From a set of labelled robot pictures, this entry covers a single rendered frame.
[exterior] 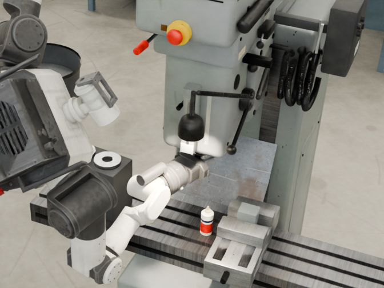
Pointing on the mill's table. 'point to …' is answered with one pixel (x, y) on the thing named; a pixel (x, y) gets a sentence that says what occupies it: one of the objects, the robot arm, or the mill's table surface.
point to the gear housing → (220, 59)
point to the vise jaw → (242, 231)
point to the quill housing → (171, 92)
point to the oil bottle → (206, 222)
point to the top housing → (195, 18)
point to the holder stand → (114, 176)
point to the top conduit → (253, 15)
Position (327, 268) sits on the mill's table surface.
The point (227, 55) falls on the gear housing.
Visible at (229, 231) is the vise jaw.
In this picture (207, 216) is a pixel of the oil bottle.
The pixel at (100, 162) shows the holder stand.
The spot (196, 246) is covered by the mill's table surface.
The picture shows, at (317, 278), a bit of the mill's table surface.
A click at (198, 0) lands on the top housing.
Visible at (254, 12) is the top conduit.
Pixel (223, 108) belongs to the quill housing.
